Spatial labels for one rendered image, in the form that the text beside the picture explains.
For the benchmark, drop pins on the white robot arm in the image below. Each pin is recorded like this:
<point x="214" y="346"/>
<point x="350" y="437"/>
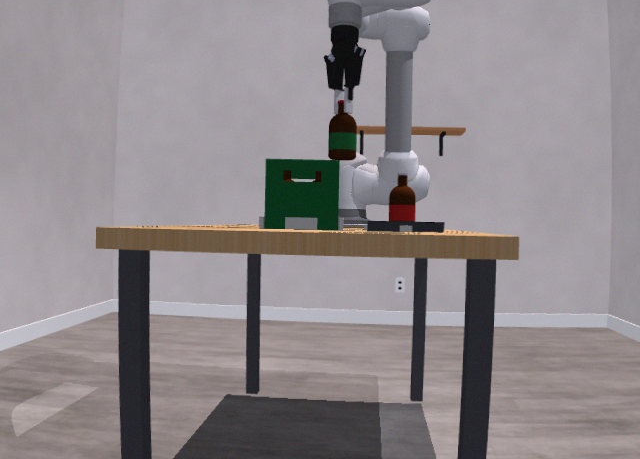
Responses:
<point x="400" y="31"/>

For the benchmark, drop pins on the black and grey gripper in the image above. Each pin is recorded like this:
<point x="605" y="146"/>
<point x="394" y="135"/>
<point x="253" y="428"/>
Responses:
<point x="344" y="40"/>

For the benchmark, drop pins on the green bottle crate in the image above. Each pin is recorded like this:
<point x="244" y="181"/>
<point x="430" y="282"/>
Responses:
<point x="302" y="199"/>

